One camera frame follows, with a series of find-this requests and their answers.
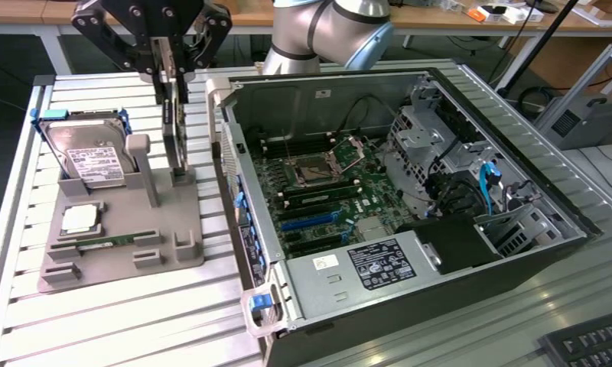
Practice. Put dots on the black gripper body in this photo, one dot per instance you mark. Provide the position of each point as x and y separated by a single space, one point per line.
152 17

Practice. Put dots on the blue disk caddy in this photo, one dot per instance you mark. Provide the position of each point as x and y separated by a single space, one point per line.
53 114

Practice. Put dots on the black expansion slot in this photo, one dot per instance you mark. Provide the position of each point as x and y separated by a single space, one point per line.
306 215
316 241
319 250

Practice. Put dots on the white box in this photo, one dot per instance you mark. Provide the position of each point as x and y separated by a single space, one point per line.
523 15

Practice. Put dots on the orange and black device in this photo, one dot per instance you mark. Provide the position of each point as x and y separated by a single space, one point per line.
476 14

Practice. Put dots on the silver CPU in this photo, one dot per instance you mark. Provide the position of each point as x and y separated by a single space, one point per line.
81 218

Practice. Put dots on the black tripod pole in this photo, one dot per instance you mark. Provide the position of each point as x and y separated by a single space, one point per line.
538 44

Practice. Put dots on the silver disk bay cage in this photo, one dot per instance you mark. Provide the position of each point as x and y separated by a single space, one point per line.
471 151

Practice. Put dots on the metal socket cover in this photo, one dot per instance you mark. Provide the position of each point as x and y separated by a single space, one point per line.
350 153

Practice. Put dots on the aluminium profile frame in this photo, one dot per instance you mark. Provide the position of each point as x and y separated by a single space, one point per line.
594 76

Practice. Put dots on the black keyboard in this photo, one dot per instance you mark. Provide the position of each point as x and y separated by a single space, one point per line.
591 340

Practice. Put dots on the green RAM stick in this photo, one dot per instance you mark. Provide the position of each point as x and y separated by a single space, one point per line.
316 199
107 241

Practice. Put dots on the green motherboard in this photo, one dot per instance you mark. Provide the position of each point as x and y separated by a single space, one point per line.
322 232

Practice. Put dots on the grey power supply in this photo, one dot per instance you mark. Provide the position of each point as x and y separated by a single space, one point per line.
327 290

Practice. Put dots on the silver hard disk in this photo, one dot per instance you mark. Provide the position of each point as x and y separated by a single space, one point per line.
81 141

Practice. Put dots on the graphics card with black fan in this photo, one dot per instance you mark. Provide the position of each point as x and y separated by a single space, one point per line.
176 134

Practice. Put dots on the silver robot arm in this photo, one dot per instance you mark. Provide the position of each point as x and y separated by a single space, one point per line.
296 30

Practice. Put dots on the black round stand base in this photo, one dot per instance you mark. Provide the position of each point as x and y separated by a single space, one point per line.
540 4

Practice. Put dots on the grey parts rack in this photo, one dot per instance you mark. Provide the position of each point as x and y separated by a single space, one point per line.
127 214

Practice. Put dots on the silver chipset heatsink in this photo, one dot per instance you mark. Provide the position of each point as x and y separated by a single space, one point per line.
372 229

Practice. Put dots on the wooden desk with white legs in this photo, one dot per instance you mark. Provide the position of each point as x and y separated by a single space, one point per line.
9 11
579 27

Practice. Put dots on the white paper sheet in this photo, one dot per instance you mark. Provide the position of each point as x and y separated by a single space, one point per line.
607 17

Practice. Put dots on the blue case latch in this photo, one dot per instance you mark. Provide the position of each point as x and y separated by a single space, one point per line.
259 303

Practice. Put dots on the CPU socket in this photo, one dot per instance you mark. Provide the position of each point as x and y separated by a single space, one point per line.
311 172

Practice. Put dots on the blue expansion slot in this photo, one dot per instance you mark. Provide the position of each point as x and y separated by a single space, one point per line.
306 223

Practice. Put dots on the silver disk bay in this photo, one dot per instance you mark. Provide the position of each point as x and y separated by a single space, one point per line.
535 225

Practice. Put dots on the grey equipment box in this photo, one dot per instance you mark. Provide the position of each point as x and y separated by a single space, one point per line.
596 126

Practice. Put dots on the black open PC case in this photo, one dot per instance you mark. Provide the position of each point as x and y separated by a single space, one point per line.
387 325

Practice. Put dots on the thin metal locking lever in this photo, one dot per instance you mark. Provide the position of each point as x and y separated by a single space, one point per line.
288 145

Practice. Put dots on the black plastic cover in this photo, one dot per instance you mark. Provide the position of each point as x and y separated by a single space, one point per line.
454 244

